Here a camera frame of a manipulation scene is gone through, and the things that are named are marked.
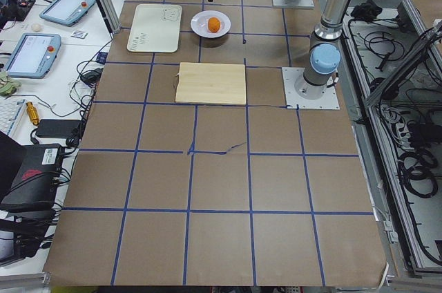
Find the white keyboard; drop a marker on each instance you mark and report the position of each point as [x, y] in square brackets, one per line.
[12, 110]

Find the small white ball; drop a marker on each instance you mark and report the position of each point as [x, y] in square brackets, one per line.
[36, 27]

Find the near blue teach pendant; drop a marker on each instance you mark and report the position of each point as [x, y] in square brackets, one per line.
[33, 56]

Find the green plush toy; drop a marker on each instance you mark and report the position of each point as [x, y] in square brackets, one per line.
[8, 86]

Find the small printed card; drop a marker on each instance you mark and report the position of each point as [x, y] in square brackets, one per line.
[79, 34]

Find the cream bear tray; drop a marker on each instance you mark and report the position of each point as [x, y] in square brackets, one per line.
[155, 28]

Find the black computer box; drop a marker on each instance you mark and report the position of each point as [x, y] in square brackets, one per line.
[28, 176]

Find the white round plate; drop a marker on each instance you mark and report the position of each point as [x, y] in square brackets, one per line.
[199, 24]

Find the blue teach pendant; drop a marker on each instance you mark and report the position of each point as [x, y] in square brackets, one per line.
[33, 56]
[66, 12]

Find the black power brick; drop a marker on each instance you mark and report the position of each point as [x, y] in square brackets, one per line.
[50, 128]

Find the far blue teach pendant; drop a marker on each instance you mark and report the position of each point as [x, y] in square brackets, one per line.
[66, 12]

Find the wooden cutting board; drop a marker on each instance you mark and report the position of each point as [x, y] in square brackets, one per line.
[205, 83]

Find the gold metal cylinder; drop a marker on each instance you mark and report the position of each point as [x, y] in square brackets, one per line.
[32, 113]

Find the orange fruit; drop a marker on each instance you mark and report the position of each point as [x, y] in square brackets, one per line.
[213, 25]

